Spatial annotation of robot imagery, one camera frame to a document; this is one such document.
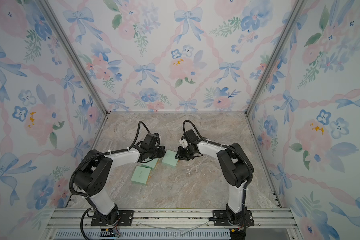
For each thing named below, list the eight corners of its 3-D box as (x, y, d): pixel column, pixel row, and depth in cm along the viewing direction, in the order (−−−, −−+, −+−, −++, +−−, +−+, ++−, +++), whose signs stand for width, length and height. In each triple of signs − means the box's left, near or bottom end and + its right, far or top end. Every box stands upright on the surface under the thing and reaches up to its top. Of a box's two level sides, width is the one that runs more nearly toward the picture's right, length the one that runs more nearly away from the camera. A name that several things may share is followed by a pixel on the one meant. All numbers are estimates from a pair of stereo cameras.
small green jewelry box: (131, 182, 87) (130, 180, 85) (138, 167, 93) (136, 165, 90) (145, 185, 86) (144, 183, 83) (150, 170, 91) (150, 168, 89)
